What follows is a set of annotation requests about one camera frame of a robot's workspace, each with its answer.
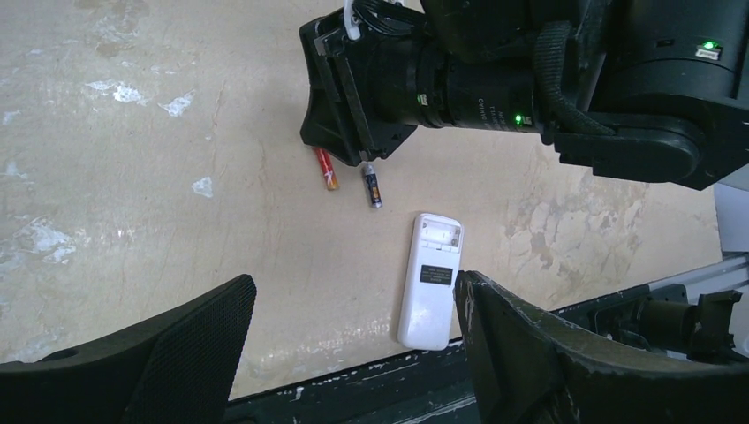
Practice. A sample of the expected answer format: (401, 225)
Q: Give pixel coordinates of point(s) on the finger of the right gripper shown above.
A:
(339, 112)

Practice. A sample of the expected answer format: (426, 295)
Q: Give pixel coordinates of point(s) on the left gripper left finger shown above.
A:
(176, 367)

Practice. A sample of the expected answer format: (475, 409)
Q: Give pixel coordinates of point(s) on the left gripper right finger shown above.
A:
(529, 365)

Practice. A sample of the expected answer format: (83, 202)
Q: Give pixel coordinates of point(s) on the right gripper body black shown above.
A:
(407, 78)

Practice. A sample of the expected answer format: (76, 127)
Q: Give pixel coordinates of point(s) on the orange AAA battery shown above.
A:
(327, 169)

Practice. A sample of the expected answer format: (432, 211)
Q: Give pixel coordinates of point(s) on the black AAA battery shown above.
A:
(372, 185)

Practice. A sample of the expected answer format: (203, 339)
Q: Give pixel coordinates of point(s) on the white red remote control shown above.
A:
(427, 305)

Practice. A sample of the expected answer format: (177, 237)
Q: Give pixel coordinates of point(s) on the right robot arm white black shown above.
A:
(648, 91)

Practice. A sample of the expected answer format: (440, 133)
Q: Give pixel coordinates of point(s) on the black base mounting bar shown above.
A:
(436, 387)

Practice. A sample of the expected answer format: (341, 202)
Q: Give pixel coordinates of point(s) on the aluminium frame rail right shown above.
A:
(729, 274)

